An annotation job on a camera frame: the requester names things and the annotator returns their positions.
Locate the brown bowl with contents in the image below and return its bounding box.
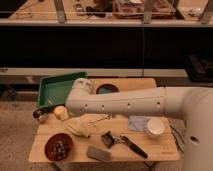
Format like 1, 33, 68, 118
44, 133, 73, 161

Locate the small metal cup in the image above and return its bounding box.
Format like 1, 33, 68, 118
33, 109, 48, 123

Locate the black cables bundle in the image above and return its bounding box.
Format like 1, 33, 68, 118
169, 123, 186, 154

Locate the white cup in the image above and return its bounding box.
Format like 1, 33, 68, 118
146, 118, 165, 138

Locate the dark round bowl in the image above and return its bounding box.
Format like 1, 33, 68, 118
96, 84, 119, 94

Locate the grey blue cloth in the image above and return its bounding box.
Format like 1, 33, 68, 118
128, 116, 150, 132

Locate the grey rectangular sponge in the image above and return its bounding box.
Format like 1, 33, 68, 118
86, 146, 111, 162

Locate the yellow round sponge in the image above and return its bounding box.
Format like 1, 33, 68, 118
54, 106, 69, 121

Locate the green plastic tray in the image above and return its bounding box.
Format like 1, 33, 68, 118
37, 72, 87, 108

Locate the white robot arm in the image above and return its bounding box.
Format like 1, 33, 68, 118
65, 78, 213, 171

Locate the metal whisk utensil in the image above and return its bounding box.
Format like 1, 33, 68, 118
89, 114, 115, 124

